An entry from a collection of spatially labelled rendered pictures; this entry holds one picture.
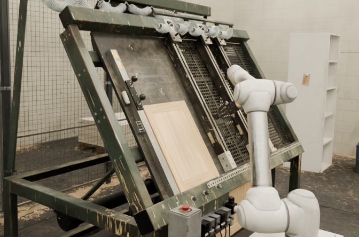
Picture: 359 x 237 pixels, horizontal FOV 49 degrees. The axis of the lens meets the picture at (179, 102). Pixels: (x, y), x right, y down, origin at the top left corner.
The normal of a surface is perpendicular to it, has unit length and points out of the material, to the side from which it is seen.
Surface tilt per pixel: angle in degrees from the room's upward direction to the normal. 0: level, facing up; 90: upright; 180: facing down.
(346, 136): 90
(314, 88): 90
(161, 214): 58
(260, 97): 74
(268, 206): 66
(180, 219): 90
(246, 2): 90
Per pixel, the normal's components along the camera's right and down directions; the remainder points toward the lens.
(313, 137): -0.58, 0.08
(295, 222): 0.08, 0.13
